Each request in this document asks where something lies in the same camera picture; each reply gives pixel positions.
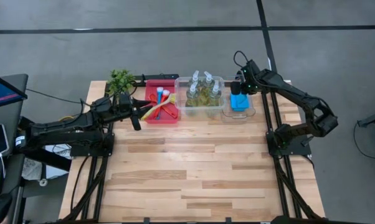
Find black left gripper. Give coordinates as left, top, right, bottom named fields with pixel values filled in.
left=111, top=99, right=153, bottom=131

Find blue plastic dish brush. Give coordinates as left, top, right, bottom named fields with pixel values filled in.
left=155, top=86, right=164, bottom=121

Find red plastic bin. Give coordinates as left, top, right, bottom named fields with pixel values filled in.
left=143, top=79, right=181, bottom=124

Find green plant in white pot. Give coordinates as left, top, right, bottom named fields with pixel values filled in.
left=107, top=68, right=135, bottom=96

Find black power strip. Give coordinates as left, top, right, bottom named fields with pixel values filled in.
left=140, top=73, right=180, bottom=81

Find large clear plastic bin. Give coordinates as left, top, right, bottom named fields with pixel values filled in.
left=174, top=76, right=227, bottom=121

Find small clear plastic bin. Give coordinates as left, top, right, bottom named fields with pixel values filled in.
left=221, top=73, right=257, bottom=121

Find white paper sheets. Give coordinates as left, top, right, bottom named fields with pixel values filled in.
left=45, top=142, right=72, bottom=180

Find grey desk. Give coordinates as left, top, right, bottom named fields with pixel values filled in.
left=0, top=73, right=29, bottom=224

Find grey crumpled bag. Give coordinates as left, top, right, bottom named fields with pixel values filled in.
left=21, top=157, right=44, bottom=181

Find black metal stand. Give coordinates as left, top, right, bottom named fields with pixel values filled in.
left=357, top=102, right=375, bottom=128

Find computer screen with blue picture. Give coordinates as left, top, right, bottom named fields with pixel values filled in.
left=0, top=70, right=29, bottom=110

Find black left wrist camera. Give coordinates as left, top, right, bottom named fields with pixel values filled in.
left=118, top=93, right=131, bottom=113

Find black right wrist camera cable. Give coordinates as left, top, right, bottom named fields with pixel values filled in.
left=233, top=50, right=249, bottom=68

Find thin black cable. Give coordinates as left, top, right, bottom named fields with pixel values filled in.
left=25, top=88, right=92, bottom=106

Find black aluminium table frame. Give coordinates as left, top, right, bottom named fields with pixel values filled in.
left=55, top=80, right=328, bottom=224

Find black floor cable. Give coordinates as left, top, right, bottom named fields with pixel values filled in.
left=353, top=124, right=375, bottom=161

